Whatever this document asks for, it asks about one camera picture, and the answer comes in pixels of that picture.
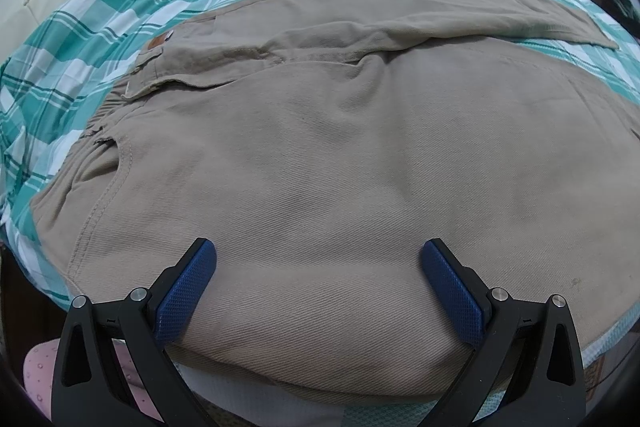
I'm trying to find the pink dotted cloth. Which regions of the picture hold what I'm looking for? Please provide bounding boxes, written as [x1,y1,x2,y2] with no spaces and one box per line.
[22,339,166,427]

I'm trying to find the khaki pants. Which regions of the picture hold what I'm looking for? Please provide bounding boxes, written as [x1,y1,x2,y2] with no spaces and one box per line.
[30,0,640,408]

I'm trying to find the green white plaid bedsheet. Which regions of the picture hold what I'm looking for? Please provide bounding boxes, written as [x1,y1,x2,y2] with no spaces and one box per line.
[0,0,640,368]

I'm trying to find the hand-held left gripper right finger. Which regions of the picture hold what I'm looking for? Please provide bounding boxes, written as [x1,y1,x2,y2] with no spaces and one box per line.
[421,238,587,427]

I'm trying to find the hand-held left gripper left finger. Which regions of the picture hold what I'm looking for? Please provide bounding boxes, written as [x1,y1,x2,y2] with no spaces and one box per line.
[52,238,217,427]

